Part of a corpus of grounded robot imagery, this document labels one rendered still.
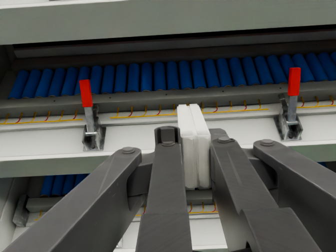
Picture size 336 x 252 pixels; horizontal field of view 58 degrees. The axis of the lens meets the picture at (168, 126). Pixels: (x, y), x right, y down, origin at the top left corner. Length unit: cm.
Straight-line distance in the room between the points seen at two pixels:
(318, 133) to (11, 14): 40
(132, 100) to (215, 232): 26
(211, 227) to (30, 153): 31
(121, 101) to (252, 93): 19
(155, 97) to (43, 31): 17
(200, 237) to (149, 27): 35
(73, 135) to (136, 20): 19
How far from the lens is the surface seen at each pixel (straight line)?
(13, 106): 50
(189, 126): 16
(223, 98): 45
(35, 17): 38
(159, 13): 35
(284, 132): 43
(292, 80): 41
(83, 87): 40
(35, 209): 61
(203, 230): 54
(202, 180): 15
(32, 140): 47
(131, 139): 42
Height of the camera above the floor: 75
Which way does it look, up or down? 28 degrees down
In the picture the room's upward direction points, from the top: 4 degrees counter-clockwise
